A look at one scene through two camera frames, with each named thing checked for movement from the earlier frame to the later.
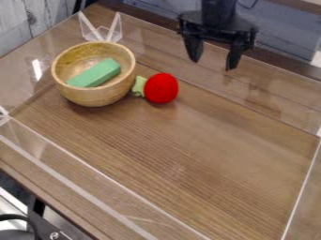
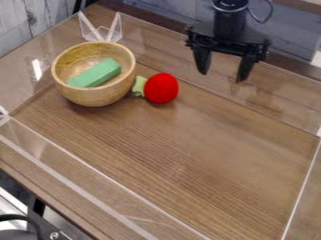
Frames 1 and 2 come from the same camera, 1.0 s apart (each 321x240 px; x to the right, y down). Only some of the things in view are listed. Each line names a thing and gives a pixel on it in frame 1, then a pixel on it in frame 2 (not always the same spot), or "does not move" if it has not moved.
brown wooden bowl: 92,72 does not move
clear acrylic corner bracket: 109,34 does not move
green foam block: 94,74 does not move
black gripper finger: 232,55 to 246,64
